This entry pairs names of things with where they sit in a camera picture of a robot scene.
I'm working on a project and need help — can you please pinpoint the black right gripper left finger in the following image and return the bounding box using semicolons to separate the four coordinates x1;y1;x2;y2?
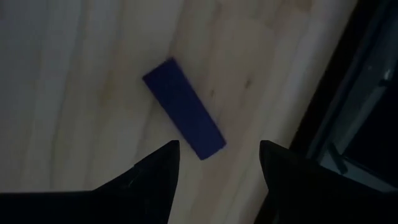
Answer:
0;139;181;224

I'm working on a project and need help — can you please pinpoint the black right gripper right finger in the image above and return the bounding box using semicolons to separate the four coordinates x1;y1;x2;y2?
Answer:
252;139;398;224

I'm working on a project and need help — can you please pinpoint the purple block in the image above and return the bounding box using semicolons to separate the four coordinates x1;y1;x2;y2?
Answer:
142;57;227;161

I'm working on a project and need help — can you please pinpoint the black aluminium table frame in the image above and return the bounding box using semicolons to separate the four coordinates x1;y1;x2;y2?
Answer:
289;0;392;159

